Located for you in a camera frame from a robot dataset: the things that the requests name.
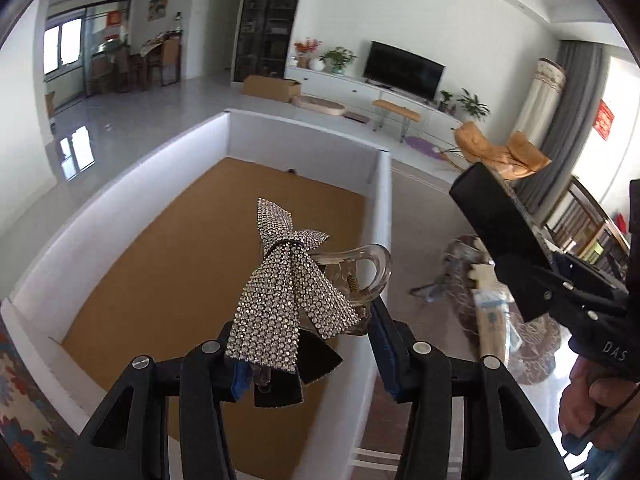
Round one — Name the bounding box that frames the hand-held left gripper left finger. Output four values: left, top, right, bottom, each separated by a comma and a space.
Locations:
57, 322, 251, 480

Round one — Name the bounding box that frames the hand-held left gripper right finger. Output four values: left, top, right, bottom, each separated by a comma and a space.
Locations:
369, 296, 573, 480

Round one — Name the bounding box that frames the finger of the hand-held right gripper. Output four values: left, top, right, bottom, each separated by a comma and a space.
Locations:
449, 162, 628, 323
542, 240, 628, 291

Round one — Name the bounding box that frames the rhinestone bow hair clip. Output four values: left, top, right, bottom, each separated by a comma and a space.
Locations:
225, 197, 392, 408

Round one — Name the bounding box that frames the clear plastic box with label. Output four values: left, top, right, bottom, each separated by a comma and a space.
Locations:
472, 265, 523, 366

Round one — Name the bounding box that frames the white container with cork bottom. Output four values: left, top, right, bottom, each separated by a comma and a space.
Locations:
0, 108, 392, 480

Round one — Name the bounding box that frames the person's right hand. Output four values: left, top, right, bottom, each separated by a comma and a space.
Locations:
559, 360, 640, 443

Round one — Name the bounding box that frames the dark wooden slatted chair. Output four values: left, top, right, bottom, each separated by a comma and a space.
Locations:
542, 175, 631, 271

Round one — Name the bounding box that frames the orange lounge rocking chair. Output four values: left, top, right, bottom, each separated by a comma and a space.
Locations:
439, 121, 552, 181

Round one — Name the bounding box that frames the round purple mat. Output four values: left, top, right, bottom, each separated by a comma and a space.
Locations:
404, 135, 441, 158

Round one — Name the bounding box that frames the broad-leaf green potted plant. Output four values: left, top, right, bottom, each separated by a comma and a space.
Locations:
457, 89, 491, 121

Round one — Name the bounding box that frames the covered standing air conditioner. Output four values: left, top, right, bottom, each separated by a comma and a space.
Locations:
510, 57, 567, 151

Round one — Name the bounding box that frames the grey curtain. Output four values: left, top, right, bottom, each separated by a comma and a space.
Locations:
515, 40, 608, 216

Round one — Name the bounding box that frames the wooden bench with metal legs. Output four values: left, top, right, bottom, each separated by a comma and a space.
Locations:
372, 99, 422, 143

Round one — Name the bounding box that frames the red paper poster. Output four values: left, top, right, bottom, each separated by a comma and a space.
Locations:
592, 99, 615, 141

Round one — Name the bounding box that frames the black flat television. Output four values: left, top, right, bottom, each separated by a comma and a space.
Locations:
362, 40, 447, 103

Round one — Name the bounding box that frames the white television cabinet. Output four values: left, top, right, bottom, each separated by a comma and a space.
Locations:
285, 65, 463, 136

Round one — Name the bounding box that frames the oval pink pet bed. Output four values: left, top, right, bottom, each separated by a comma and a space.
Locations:
291, 94, 347, 117

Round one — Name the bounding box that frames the leafy green potted plant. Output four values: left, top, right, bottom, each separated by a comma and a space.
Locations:
320, 46, 358, 75

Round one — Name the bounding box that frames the floral printed cloth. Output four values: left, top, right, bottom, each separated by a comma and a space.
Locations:
0, 327, 71, 480

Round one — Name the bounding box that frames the red flower bouquet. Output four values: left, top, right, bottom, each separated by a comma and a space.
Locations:
294, 37, 322, 61

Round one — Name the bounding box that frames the cardboard box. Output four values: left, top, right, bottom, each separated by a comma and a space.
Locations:
242, 75, 302, 103

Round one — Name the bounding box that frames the dark glass display cabinet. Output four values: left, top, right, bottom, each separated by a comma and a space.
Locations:
232, 0, 308, 83

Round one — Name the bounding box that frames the dining table with chairs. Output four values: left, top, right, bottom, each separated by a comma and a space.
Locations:
90, 35, 181, 93

